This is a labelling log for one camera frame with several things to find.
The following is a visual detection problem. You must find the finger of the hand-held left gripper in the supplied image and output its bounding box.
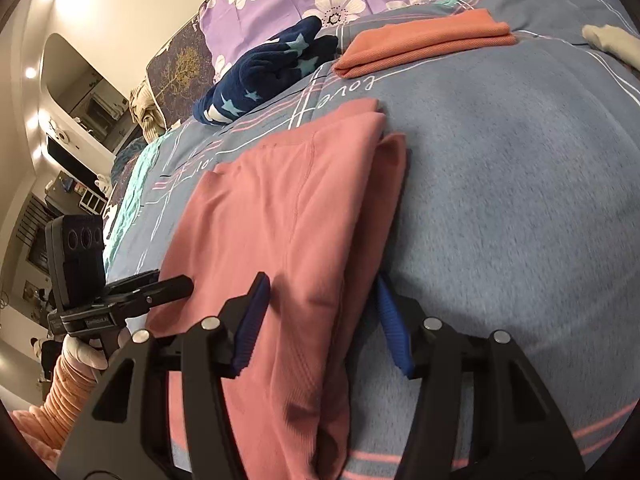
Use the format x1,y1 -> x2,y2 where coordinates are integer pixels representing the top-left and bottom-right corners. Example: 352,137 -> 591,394
105,269 -> 162,296
119,275 -> 195,314

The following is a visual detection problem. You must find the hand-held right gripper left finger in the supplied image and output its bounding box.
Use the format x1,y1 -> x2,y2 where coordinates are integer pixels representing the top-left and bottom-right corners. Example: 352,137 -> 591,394
56,272 -> 272,477

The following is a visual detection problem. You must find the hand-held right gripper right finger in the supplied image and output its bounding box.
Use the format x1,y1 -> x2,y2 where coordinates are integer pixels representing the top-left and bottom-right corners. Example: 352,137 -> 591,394
375,275 -> 586,477

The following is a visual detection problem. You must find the pink shirt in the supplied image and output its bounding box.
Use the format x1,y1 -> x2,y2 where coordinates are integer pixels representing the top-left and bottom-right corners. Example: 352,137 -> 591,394
147,98 -> 409,480

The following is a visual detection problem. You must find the orange shirt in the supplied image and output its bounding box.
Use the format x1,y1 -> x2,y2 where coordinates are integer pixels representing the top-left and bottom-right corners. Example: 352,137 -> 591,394
332,8 -> 517,79

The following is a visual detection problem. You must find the person's left hand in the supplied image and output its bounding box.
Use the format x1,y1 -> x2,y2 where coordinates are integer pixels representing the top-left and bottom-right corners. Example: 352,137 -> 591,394
63,330 -> 133,371

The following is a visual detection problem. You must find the black television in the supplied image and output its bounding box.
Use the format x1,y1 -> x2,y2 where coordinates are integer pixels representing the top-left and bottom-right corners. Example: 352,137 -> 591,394
46,135 -> 102,184

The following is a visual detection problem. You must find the fluffy pink clothing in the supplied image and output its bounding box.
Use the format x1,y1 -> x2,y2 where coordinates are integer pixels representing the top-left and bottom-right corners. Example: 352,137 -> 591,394
9,409 -> 63,468

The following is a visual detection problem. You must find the beige knitted cloth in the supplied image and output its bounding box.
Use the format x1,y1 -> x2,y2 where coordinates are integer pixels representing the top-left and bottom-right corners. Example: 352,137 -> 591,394
130,85 -> 169,142

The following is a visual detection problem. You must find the blue-grey bed blanket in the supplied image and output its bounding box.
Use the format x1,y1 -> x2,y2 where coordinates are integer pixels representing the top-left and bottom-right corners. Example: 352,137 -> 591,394
102,0 -> 640,477

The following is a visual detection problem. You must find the dark gold-tree pillow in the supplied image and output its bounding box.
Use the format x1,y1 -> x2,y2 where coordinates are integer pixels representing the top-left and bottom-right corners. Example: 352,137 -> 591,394
146,15 -> 222,129

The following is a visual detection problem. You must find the navy star-print garment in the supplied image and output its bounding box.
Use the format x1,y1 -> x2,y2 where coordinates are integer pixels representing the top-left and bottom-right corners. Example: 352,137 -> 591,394
194,16 -> 342,126

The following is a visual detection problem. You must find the cream cloth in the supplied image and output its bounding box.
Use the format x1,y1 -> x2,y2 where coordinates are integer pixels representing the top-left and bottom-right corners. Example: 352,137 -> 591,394
582,23 -> 640,69

